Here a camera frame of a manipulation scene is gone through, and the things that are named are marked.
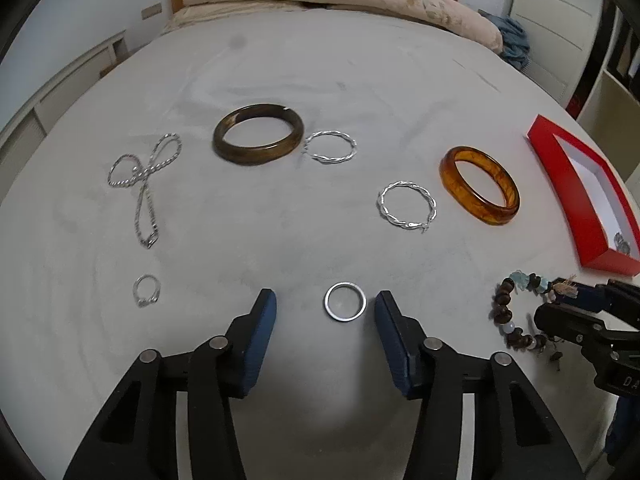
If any amber bangle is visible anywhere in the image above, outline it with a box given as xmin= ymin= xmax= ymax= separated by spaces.
xmin=439 ymin=146 xmax=521 ymax=227

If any silver twisted hoop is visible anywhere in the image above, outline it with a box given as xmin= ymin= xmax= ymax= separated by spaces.
xmin=377 ymin=180 xmax=438 ymax=234
xmin=303 ymin=130 xmax=358 ymax=166

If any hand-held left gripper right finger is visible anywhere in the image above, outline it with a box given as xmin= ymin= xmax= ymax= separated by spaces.
xmin=375 ymin=290 xmax=586 ymax=480

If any white wardrobe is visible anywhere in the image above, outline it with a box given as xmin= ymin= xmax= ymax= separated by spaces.
xmin=510 ymin=0 xmax=608 ymax=103

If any plain silver ring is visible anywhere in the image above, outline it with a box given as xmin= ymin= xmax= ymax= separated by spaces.
xmin=323 ymin=281 xmax=367 ymax=322

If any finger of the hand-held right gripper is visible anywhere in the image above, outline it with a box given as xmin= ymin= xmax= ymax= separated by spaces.
xmin=534 ymin=302 xmax=640 ymax=356
xmin=552 ymin=276 xmax=640 ymax=313

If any open shelf unit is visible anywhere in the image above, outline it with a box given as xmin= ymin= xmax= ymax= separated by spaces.
xmin=565 ymin=5 xmax=640 ymax=191

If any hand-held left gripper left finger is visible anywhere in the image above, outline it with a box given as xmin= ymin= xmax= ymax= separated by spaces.
xmin=62 ymin=288 xmax=277 ymax=480

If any bed with grey sheet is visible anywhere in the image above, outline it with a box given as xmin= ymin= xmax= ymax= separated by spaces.
xmin=0 ymin=0 xmax=640 ymax=480

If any red jewelry box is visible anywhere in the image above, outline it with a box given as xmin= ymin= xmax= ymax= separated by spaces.
xmin=526 ymin=114 xmax=640 ymax=277

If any person's right hand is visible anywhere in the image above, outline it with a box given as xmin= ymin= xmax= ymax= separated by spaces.
xmin=606 ymin=394 xmax=640 ymax=468

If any small knotted silver ring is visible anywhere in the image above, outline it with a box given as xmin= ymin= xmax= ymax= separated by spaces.
xmin=132 ymin=274 xmax=162 ymax=308

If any wooden beaded bracelet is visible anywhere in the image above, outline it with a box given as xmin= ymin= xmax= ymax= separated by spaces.
xmin=492 ymin=271 xmax=576 ymax=361

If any white low cabinet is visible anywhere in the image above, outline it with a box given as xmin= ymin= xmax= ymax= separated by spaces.
xmin=0 ymin=30 xmax=128 ymax=171

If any dark brown bangle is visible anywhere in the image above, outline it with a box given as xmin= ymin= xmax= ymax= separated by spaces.
xmin=212 ymin=103 xmax=305 ymax=165

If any silver chain necklace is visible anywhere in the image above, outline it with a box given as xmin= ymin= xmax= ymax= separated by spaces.
xmin=107 ymin=133 xmax=183 ymax=250

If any blue cloth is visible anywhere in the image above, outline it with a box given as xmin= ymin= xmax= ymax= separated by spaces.
xmin=477 ymin=9 xmax=531 ymax=72

